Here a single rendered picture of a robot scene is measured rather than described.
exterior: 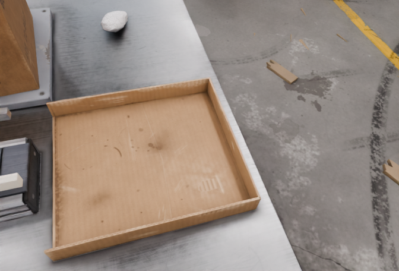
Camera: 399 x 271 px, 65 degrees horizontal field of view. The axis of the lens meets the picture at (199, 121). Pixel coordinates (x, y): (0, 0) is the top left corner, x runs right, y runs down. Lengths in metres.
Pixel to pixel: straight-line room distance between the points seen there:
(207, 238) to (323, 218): 1.07
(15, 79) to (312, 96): 1.59
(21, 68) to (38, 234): 0.28
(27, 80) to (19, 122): 0.08
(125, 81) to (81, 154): 0.19
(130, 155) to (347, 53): 1.95
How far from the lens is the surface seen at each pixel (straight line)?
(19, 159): 0.54
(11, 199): 0.51
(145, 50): 0.74
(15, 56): 0.62
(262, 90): 1.87
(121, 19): 0.78
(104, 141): 0.58
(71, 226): 0.52
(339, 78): 2.12
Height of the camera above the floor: 1.30
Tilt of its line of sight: 52 degrees down
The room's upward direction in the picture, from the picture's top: 6 degrees clockwise
